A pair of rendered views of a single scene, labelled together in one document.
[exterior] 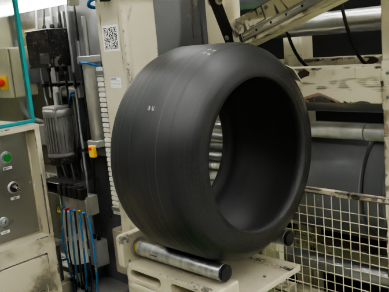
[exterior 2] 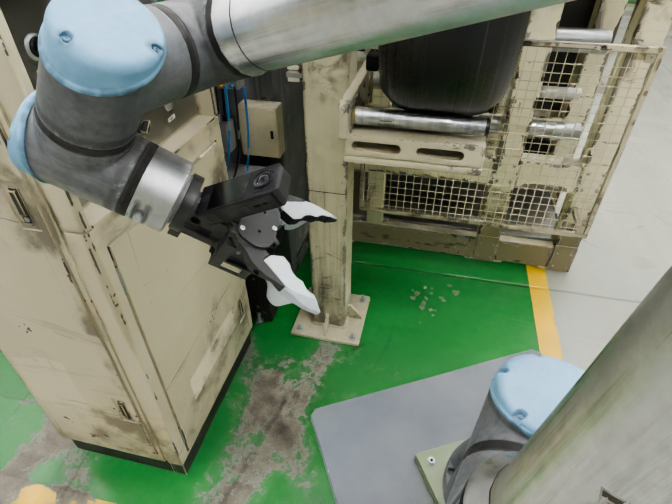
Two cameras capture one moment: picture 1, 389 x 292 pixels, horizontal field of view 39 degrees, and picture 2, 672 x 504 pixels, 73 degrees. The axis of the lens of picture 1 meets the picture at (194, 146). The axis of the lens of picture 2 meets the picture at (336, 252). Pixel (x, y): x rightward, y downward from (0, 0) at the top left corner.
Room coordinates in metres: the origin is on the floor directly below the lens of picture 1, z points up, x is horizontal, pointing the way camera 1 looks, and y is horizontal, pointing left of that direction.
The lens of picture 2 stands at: (0.59, 0.85, 1.36)
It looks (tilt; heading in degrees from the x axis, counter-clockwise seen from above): 38 degrees down; 328
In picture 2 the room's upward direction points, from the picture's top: straight up
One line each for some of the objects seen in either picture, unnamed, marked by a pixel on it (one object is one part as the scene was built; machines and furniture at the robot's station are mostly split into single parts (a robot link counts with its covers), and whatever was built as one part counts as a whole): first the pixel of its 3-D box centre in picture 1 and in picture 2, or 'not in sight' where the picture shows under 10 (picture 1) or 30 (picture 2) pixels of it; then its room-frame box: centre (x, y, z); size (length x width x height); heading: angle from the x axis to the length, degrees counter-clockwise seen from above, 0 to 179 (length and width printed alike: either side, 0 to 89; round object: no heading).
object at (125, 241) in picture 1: (169, 231); (358, 96); (1.65, 0.10, 0.90); 0.40 x 0.03 x 0.10; 135
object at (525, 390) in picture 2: not in sight; (538, 435); (0.72, 0.45, 0.80); 0.17 x 0.15 x 0.18; 118
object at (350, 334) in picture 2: not in sight; (332, 312); (1.69, 0.17, 0.02); 0.27 x 0.27 x 0.04; 45
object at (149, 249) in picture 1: (178, 259); (418, 120); (1.43, 0.07, 0.90); 0.35 x 0.05 x 0.05; 45
